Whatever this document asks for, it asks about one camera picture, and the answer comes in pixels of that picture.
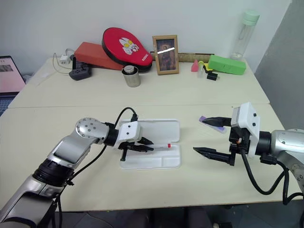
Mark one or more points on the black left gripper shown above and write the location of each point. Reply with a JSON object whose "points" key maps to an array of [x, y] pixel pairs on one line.
{"points": [[123, 146]]}

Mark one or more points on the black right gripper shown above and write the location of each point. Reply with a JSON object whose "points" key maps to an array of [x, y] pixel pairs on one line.
{"points": [[240, 142]]}

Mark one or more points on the white marker with red cap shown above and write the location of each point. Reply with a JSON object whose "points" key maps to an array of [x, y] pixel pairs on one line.
{"points": [[162, 146]]}

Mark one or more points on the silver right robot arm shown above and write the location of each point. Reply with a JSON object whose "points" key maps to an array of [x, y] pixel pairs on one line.
{"points": [[285, 142]]}

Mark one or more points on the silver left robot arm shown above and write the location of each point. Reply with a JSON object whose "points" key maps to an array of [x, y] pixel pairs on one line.
{"points": [[71, 147]]}

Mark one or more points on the red table tennis paddle case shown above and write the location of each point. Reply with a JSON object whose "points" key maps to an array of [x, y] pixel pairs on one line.
{"points": [[123, 47]]}

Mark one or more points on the white plastic tray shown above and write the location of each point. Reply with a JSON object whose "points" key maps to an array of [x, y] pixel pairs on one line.
{"points": [[161, 130]]}

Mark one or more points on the purple small block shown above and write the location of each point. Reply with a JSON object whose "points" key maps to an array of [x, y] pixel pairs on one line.
{"points": [[201, 118]]}

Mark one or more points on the small clear plastic bottle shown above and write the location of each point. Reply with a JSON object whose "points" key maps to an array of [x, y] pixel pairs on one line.
{"points": [[200, 72]]}

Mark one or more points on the silver metal cylinder cup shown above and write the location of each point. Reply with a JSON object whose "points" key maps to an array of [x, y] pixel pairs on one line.
{"points": [[131, 77]]}

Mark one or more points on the yellow small toy piece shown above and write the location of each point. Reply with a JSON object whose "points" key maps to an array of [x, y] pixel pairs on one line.
{"points": [[208, 68]]}

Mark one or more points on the green rectangular block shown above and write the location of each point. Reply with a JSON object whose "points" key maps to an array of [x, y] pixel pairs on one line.
{"points": [[225, 65]]}

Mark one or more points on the pink triangular block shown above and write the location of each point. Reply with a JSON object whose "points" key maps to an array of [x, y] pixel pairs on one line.
{"points": [[195, 67]]}

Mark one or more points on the woven bamboo strip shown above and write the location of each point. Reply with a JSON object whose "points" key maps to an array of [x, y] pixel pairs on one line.
{"points": [[190, 57]]}

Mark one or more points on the dark grey power strip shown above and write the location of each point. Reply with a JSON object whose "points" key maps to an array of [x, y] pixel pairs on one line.
{"points": [[79, 72]]}

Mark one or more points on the red rectangular box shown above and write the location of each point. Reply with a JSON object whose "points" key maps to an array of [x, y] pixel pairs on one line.
{"points": [[92, 55]]}

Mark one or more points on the clear bottle with green lid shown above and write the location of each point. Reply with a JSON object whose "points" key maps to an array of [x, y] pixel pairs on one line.
{"points": [[245, 35]]}

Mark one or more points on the white charger plug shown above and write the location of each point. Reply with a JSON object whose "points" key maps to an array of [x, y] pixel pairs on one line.
{"points": [[64, 59]]}

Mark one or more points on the laptop with lit screen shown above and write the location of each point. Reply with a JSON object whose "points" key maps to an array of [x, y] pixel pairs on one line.
{"points": [[9, 73]]}

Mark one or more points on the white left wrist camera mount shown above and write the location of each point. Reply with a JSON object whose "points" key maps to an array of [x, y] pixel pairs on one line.
{"points": [[129, 133]]}

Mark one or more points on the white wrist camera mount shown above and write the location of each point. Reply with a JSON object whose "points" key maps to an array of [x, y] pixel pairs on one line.
{"points": [[129, 133], [248, 118]]}

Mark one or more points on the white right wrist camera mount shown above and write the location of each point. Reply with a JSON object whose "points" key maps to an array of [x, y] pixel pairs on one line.
{"points": [[248, 118]]}

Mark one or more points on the wooden picture frame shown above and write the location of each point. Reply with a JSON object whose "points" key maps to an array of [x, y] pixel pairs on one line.
{"points": [[166, 55]]}

